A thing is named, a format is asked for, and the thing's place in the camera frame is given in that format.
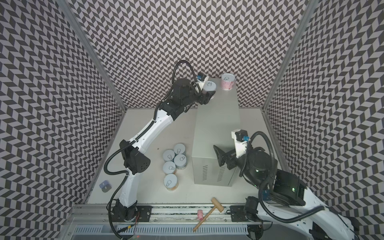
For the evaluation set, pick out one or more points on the pink label can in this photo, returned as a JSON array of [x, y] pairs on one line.
[[228, 81], [209, 86]]

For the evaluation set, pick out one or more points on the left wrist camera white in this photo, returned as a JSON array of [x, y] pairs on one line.
[[202, 79]]

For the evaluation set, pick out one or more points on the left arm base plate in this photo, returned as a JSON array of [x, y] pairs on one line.
[[141, 213]]

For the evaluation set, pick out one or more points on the small blue grey block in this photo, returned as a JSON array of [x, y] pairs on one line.
[[105, 186]]

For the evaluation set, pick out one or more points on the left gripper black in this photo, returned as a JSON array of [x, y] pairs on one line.
[[205, 98]]

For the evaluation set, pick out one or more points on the can teal label right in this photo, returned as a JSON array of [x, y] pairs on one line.
[[180, 161]]

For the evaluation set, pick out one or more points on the small blue box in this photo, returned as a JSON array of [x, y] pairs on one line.
[[266, 196]]

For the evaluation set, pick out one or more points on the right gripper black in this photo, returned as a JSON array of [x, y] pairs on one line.
[[231, 159]]

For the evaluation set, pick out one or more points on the grey metal cabinet box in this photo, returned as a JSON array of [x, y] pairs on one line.
[[214, 123]]

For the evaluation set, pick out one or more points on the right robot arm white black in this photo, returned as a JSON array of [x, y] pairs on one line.
[[282, 197]]

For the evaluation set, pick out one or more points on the wooden mallet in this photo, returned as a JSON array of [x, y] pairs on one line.
[[217, 206]]

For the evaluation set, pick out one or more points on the can teal label back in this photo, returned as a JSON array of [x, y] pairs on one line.
[[179, 149]]

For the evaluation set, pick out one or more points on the can middle left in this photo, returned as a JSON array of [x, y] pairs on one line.
[[169, 155]]

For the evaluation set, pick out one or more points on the small pink toy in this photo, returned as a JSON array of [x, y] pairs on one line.
[[200, 214]]

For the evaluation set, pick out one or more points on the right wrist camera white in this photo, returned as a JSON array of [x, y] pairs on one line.
[[241, 139]]

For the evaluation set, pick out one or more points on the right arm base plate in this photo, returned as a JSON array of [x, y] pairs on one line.
[[241, 213]]

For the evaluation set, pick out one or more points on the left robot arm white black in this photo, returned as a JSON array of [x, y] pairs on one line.
[[130, 159]]

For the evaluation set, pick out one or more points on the can teal label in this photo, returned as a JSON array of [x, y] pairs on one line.
[[179, 149], [180, 161]]

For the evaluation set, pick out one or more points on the aluminium rail frame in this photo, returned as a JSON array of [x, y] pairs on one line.
[[164, 214]]

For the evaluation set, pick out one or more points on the orange label can front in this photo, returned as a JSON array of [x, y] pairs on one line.
[[171, 182]]

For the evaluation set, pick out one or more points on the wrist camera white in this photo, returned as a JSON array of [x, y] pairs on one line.
[[241, 139], [202, 79]]

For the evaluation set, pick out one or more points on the white vent grille strip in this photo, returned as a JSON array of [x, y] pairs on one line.
[[165, 230]]

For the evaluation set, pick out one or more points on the can centre lower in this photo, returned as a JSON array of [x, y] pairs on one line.
[[169, 168]]

